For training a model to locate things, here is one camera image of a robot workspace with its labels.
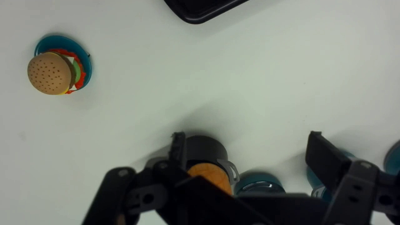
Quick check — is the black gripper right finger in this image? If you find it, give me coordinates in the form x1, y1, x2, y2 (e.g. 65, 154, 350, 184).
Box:
305, 130, 400, 225

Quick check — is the toy hamburger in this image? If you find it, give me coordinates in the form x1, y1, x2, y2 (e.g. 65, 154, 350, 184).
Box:
27, 49, 88, 97

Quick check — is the small teal toy cup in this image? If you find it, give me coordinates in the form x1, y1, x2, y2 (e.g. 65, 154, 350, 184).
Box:
383, 140, 400, 177

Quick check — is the black ridged baking tray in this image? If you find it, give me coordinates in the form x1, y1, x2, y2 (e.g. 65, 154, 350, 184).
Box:
163, 0, 250, 25

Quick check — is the black toy pot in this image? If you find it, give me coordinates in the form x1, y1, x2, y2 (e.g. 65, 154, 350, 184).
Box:
145, 134, 242, 198

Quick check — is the orange toy pineapple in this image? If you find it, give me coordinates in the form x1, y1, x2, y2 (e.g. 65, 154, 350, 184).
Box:
185, 162, 234, 198

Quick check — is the teal toy pot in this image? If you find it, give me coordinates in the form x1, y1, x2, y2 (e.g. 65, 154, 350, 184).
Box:
234, 169, 289, 198

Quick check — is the blue toy plate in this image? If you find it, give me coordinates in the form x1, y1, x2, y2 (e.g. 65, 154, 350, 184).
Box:
33, 34, 94, 92

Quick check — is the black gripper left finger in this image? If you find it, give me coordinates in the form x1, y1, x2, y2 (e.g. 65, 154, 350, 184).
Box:
82, 132, 198, 225

